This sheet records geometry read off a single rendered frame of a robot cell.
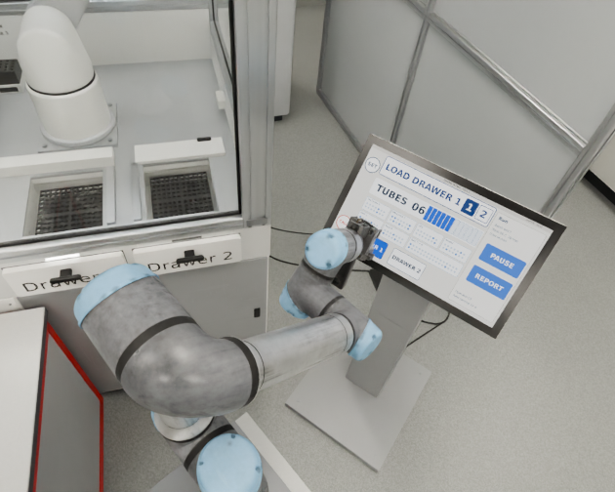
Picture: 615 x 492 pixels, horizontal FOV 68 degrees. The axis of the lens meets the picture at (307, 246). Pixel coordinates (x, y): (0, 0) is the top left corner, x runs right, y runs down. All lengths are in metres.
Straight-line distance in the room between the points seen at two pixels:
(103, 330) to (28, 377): 0.78
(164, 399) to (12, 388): 0.85
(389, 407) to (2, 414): 1.38
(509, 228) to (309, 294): 0.53
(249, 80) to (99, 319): 0.58
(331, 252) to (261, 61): 0.41
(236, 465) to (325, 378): 1.17
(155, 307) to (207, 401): 0.13
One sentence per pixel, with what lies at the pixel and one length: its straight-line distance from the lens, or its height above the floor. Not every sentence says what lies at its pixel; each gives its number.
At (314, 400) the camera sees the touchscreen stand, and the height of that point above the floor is 0.03.
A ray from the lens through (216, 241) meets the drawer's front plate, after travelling 1.29.
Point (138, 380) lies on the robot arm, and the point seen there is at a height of 1.41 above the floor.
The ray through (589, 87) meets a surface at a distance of 1.77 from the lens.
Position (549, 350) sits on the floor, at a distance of 2.54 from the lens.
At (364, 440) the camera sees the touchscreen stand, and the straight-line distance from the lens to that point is 2.00.
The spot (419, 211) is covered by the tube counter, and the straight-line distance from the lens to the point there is 1.19.
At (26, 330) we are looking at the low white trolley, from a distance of 1.46.
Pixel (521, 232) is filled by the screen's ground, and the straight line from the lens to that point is 1.18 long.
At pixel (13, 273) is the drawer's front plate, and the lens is 1.37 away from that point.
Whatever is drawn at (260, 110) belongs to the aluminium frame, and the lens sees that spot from 1.04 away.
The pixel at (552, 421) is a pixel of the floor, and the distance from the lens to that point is 2.37.
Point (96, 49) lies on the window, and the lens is 0.97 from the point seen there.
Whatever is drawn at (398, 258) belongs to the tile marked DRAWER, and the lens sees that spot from 1.20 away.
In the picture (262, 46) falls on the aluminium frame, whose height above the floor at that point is 1.47.
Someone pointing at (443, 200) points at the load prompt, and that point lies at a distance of 1.18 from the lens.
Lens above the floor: 1.92
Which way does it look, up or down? 51 degrees down
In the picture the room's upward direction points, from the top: 8 degrees clockwise
